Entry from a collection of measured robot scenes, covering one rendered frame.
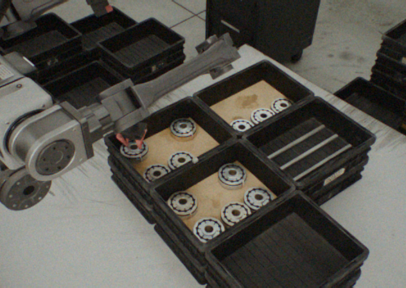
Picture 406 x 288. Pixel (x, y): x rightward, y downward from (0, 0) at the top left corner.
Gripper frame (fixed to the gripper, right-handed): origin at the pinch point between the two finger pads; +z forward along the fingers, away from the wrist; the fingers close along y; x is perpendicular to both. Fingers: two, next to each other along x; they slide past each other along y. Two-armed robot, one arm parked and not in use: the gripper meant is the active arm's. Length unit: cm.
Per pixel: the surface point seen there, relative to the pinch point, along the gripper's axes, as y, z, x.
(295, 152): -57, 9, -20
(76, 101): 65, 47, -71
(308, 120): -60, 8, -39
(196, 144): -19.9, 7.1, -13.0
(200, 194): -28.0, 8.1, 10.2
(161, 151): -8.1, 6.7, -6.1
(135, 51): 44, 36, -108
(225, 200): -36.9, 8.6, 10.3
